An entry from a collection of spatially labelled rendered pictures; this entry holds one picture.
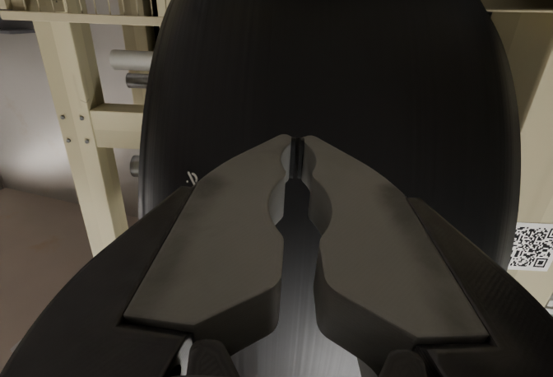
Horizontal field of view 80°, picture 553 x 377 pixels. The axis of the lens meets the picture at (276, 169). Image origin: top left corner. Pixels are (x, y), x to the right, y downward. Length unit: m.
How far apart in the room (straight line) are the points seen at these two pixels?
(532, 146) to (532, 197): 0.07
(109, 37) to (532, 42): 4.07
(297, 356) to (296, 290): 0.06
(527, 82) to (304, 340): 0.35
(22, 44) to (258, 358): 5.08
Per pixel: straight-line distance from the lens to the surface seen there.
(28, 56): 5.21
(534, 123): 0.46
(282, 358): 0.28
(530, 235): 0.53
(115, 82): 4.36
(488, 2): 0.50
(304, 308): 0.24
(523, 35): 0.48
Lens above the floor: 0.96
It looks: 26 degrees up
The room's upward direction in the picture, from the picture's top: 178 degrees counter-clockwise
